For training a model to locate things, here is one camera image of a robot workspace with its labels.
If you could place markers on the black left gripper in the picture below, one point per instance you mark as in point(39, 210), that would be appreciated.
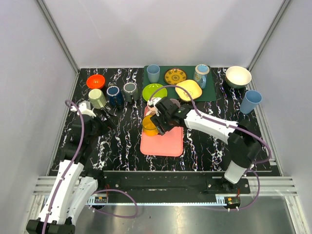
point(103, 116)

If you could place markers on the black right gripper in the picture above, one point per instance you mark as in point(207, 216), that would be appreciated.
point(156, 120)

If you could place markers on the dark blue ceramic mug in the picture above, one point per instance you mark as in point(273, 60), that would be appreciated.
point(114, 96)

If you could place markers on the yellow glass mug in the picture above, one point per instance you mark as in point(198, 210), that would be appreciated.
point(148, 127)

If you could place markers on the light green ceramic mug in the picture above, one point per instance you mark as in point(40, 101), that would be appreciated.
point(97, 98)

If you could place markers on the grey ceramic mug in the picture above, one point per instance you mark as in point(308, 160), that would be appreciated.
point(130, 92)

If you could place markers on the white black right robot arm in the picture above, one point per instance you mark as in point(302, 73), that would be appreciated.
point(243, 147)

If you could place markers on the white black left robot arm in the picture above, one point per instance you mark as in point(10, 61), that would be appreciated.
point(74, 183)

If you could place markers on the pink ceramic mug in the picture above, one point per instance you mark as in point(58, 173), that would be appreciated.
point(152, 111)

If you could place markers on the light blue patterned mug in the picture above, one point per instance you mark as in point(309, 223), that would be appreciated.
point(201, 74)

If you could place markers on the purple translucent cup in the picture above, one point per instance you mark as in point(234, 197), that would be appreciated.
point(176, 102)

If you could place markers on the pink plastic tray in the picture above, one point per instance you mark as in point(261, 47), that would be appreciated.
point(170, 144)

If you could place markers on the lime green plate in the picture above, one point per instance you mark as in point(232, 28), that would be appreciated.
point(151, 88)

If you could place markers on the yellow square plate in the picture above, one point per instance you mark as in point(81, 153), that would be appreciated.
point(188, 87)

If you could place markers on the yellow black patterned saucer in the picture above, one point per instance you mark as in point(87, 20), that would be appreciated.
point(174, 76)

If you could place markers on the orange plastic bowl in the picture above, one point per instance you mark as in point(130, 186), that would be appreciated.
point(96, 82)

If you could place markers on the light blue cup on mat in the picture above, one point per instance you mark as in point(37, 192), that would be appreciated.
point(153, 73)

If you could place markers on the white floral ceramic bowl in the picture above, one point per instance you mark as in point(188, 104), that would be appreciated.
point(238, 77)

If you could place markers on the light blue plastic cup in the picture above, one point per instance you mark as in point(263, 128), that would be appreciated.
point(251, 99)

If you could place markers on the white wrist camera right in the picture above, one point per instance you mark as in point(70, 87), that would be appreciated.
point(151, 103)

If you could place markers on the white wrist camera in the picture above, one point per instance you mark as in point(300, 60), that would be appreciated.
point(151, 103)
point(85, 109)

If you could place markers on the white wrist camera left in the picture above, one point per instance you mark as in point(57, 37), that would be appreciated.
point(85, 109)

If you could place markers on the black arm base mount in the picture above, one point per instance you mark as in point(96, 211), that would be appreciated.
point(207, 182)

